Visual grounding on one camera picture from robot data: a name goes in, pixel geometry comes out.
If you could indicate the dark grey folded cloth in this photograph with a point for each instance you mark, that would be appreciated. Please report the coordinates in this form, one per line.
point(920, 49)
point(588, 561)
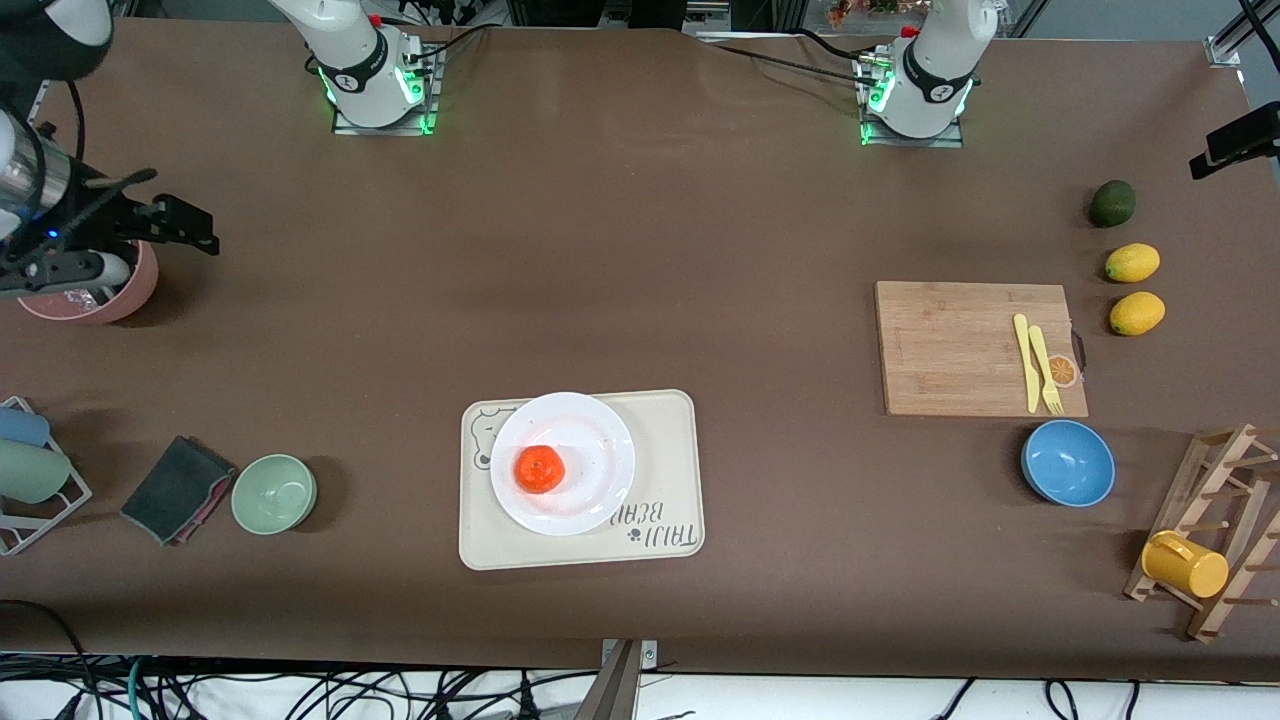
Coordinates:
point(175, 490)

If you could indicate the yellow lemon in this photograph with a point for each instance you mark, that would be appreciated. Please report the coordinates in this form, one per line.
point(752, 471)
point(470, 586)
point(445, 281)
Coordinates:
point(1137, 313)
point(1132, 263)

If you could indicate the wooden peg rack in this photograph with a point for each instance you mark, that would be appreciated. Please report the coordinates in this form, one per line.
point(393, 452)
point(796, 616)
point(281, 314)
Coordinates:
point(1240, 590)

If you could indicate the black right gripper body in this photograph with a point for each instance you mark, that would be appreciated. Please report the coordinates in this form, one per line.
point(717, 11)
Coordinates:
point(103, 222)

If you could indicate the white round plate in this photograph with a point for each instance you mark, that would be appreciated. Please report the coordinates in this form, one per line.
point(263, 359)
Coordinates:
point(590, 450)

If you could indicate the yellow plastic knife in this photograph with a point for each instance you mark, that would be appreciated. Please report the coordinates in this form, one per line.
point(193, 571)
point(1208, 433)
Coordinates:
point(1027, 370)

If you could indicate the orange fruit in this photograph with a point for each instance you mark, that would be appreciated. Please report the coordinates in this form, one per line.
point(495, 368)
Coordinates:
point(540, 470)

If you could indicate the pale green cup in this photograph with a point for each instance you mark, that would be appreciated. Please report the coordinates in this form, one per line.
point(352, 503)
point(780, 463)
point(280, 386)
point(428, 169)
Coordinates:
point(30, 472)

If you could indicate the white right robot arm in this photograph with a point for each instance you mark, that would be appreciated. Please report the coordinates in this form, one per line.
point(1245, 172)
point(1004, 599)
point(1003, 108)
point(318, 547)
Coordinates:
point(355, 60)

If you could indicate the cream tray with bear print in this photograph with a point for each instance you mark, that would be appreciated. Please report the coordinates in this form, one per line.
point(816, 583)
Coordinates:
point(665, 450)

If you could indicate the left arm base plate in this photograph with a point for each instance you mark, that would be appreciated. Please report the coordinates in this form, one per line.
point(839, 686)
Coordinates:
point(915, 142)

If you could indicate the wooden cutting board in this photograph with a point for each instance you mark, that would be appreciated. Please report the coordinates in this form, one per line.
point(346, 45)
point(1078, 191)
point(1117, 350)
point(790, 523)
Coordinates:
point(950, 350)

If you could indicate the yellow plastic cup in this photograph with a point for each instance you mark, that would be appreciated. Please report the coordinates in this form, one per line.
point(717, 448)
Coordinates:
point(1185, 565)

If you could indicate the aluminium frame bar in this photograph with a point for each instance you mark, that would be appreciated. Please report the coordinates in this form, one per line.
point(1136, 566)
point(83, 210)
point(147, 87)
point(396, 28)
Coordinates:
point(1225, 45)

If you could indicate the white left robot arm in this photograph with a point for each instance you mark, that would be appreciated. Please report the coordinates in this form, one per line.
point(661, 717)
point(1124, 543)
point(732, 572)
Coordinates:
point(930, 70)

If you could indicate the light blue cup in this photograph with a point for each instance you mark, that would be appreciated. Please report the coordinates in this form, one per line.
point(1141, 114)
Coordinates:
point(22, 427)

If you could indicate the orange slice toy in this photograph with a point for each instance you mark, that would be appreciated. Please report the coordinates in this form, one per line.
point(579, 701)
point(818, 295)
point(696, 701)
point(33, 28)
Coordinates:
point(1063, 372)

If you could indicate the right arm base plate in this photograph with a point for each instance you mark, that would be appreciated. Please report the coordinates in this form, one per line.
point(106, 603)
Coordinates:
point(385, 130)

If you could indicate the light green bowl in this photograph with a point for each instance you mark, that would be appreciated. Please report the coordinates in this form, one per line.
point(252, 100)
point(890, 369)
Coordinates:
point(274, 495)

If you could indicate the yellow plastic fork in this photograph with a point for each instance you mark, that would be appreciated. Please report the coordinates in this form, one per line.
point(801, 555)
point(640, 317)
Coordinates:
point(1041, 355)

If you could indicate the blue bowl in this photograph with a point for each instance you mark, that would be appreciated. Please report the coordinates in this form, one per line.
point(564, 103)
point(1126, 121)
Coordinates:
point(1068, 463)

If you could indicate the pink bowl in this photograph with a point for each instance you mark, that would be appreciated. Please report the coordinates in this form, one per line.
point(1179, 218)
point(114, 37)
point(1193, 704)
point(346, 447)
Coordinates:
point(140, 290)

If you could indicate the dark green avocado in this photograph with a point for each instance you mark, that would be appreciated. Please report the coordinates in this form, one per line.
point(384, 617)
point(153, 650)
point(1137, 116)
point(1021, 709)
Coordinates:
point(1112, 204)

